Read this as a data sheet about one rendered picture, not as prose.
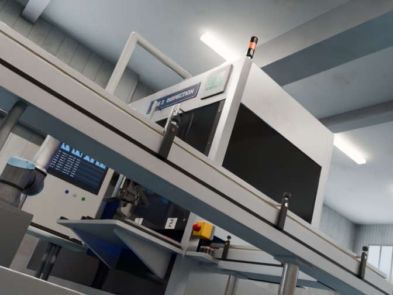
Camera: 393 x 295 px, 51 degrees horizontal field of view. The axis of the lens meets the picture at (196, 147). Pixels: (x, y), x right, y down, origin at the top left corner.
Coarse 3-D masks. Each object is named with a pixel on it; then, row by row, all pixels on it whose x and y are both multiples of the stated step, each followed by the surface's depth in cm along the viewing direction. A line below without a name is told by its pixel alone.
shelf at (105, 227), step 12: (84, 228) 219; (96, 228) 207; (108, 228) 196; (120, 228) 186; (132, 228) 184; (108, 240) 232; (120, 240) 218; (144, 240) 195; (156, 240) 192; (180, 252) 199
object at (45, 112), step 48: (0, 48) 77; (0, 96) 81; (48, 96) 82; (96, 96) 88; (96, 144) 89; (144, 144) 95; (192, 192) 102; (240, 192) 113; (288, 240) 123; (336, 288) 152; (384, 288) 155
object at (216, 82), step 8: (232, 64) 254; (216, 72) 262; (224, 72) 255; (208, 80) 265; (216, 80) 257; (224, 80) 250; (208, 88) 259; (216, 88) 252; (224, 88) 246; (208, 96) 255
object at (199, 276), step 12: (192, 264) 201; (192, 276) 200; (204, 276) 205; (216, 276) 210; (228, 276) 215; (72, 288) 267; (84, 288) 255; (192, 288) 199; (204, 288) 204; (216, 288) 209; (240, 288) 220; (252, 288) 225; (264, 288) 231
